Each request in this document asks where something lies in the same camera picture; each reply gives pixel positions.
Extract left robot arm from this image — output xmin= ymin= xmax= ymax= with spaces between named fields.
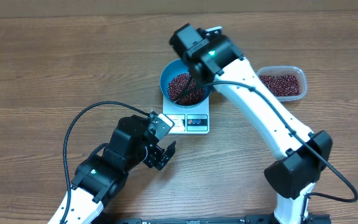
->
xmin=50 ymin=112 xmax=175 ymax=223

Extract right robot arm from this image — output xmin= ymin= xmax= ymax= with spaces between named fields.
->
xmin=169 ymin=24 xmax=333 ymax=223

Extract white digital kitchen scale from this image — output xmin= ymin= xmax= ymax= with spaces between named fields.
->
xmin=163 ymin=97 xmax=210 ymax=134

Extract red beans in bowl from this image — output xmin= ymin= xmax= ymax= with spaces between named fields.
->
xmin=167 ymin=72 xmax=205 ymax=106

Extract blue metal bowl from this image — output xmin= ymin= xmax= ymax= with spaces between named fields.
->
xmin=160 ymin=59 xmax=211 ymax=104

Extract red beans in container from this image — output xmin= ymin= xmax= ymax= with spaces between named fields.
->
xmin=259 ymin=74 xmax=301 ymax=96

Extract clear plastic food container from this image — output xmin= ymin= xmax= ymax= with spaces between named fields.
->
xmin=256 ymin=65 xmax=308 ymax=102

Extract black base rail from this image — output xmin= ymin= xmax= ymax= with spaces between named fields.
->
xmin=104 ymin=213 xmax=332 ymax=224

